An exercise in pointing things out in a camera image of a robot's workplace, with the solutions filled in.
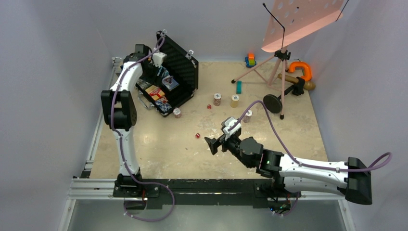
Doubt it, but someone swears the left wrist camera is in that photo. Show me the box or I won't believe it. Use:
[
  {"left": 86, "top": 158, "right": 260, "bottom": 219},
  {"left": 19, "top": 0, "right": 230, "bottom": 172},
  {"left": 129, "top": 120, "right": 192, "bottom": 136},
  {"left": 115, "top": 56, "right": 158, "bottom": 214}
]
[{"left": 152, "top": 52, "right": 167, "bottom": 67}]

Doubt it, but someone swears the wooden rolling pin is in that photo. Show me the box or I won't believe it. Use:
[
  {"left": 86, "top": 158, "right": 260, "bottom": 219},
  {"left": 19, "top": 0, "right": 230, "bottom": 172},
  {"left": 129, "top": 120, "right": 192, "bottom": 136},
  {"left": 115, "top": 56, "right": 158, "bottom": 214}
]
[{"left": 285, "top": 75, "right": 316, "bottom": 92}]

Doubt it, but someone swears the black poker chip case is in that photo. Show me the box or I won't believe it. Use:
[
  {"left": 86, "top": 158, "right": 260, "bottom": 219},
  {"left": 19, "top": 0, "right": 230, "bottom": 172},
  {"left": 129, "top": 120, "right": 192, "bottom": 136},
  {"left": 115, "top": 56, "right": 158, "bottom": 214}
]
[{"left": 136, "top": 30, "right": 199, "bottom": 117}]

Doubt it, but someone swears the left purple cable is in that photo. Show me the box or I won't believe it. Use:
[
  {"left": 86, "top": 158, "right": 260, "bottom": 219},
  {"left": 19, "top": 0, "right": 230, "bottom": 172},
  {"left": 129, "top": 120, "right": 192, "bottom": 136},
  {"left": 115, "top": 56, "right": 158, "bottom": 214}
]
[{"left": 110, "top": 36, "right": 176, "bottom": 223}]

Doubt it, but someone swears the light blue chip row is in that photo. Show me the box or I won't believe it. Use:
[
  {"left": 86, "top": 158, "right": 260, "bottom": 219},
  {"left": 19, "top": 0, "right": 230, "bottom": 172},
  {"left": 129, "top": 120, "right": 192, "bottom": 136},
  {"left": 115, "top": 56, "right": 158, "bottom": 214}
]
[{"left": 137, "top": 79, "right": 152, "bottom": 90}]

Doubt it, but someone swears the blue white chip stack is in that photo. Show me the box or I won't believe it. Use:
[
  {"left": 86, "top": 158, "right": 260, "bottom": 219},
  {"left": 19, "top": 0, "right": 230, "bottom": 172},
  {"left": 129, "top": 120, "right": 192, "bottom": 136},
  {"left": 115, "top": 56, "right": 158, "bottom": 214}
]
[{"left": 155, "top": 96, "right": 172, "bottom": 116}]

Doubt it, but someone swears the purple cable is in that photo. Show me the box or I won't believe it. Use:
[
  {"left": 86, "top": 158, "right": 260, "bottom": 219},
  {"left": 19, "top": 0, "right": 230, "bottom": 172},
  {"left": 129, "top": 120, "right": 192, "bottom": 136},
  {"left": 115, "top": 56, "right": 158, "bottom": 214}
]
[
  {"left": 228, "top": 100, "right": 393, "bottom": 218},
  {"left": 110, "top": 36, "right": 176, "bottom": 223}
]

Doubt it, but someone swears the blue card deck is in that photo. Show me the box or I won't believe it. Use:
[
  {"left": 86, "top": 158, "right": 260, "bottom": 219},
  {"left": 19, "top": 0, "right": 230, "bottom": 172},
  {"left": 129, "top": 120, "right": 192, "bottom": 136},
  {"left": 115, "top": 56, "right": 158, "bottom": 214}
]
[{"left": 162, "top": 75, "right": 179, "bottom": 91}]

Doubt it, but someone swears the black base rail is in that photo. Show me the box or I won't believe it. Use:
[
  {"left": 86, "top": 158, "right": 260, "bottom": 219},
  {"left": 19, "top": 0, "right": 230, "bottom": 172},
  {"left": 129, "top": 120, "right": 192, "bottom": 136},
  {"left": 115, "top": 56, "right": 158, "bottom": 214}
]
[{"left": 113, "top": 177, "right": 292, "bottom": 209}]

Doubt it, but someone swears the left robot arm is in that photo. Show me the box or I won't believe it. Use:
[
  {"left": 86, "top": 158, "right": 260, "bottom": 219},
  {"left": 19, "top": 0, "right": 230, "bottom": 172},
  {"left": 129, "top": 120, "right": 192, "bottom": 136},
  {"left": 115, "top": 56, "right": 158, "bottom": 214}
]
[{"left": 101, "top": 44, "right": 152, "bottom": 198}]

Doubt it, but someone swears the red 100 chip stack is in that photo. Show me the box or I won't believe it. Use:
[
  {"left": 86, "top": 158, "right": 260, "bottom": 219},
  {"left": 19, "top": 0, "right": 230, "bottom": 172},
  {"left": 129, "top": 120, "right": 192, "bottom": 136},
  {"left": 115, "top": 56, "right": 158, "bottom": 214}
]
[{"left": 213, "top": 92, "right": 222, "bottom": 106}]

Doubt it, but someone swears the yellow 50 chip stack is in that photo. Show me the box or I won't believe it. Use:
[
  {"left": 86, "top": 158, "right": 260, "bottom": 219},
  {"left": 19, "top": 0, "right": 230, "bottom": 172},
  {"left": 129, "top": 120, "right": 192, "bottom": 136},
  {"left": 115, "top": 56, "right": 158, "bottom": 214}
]
[{"left": 230, "top": 94, "right": 240, "bottom": 108}]

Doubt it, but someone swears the short red chip stack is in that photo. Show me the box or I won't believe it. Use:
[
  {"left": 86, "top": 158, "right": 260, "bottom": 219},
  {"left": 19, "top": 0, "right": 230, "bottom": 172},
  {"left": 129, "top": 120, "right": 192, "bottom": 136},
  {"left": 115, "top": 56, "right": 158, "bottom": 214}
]
[{"left": 173, "top": 107, "right": 182, "bottom": 118}]

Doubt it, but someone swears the teal block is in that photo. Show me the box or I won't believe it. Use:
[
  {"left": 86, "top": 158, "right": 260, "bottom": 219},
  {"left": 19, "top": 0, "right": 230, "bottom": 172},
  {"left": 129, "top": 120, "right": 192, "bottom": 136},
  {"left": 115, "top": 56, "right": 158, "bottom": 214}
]
[{"left": 236, "top": 80, "right": 242, "bottom": 94}]

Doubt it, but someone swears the orange C-clamp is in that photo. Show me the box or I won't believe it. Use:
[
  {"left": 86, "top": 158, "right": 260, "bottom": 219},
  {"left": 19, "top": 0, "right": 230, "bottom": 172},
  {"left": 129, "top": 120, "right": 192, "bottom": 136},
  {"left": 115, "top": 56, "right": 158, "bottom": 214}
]
[{"left": 288, "top": 61, "right": 313, "bottom": 82}]

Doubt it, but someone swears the purple chip stack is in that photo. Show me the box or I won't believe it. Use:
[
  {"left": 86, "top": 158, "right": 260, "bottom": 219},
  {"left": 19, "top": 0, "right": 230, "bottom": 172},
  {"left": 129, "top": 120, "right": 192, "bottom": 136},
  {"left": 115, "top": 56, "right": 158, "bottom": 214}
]
[{"left": 242, "top": 110, "right": 253, "bottom": 123}]

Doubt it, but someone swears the pink music stand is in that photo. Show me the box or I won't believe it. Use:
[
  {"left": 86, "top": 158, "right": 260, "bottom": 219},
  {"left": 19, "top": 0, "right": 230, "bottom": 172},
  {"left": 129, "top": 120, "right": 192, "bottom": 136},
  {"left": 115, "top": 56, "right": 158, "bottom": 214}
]
[{"left": 231, "top": 0, "right": 348, "bottom": 119}]

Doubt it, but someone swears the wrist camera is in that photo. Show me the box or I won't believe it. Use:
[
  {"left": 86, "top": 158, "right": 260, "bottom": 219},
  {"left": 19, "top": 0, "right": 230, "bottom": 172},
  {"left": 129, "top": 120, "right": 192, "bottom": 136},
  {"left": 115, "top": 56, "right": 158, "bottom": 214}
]
[
  {"left": 221, "top": 116, "right": 242, "bottom": 137},
  {"left": 152, "top": 52, "right": 167, "bottom": 67}
]

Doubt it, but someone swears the black round disc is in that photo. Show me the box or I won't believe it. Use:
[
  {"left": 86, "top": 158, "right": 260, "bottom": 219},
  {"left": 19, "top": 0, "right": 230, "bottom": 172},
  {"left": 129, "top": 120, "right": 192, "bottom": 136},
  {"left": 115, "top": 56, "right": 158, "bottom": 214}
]
[{"left": 263, "top": 84, "right": 304, "bottom": 114}]

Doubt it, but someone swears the red Texas Hold'em card deck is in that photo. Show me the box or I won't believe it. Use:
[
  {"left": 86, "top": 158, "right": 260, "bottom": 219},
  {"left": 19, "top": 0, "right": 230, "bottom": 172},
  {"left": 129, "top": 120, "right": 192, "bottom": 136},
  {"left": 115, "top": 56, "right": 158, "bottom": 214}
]
[{"left": 145, "top": 85, "right": 165, "bottom": 101}]

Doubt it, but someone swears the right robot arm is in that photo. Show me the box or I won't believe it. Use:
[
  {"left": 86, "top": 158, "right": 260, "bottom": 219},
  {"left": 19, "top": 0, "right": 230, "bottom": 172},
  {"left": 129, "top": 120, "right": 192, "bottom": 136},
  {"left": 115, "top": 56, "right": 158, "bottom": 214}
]
[{"left": 205, "top": 135, "right": 372, "bottom": 205}]

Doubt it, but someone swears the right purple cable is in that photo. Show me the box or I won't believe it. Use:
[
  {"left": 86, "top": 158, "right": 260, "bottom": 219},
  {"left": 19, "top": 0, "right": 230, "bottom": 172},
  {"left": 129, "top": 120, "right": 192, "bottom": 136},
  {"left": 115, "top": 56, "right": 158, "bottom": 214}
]
[{"left": 228, "top": 100, "right": 393, "bottom": 218}]

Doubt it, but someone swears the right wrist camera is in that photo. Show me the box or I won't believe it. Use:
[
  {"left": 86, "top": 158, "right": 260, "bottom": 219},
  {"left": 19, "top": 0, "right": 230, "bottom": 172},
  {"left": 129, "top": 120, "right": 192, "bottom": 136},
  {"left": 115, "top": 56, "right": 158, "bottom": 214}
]
[{"left": 221, "top": 116, "right": 242, "bottom": 137}]

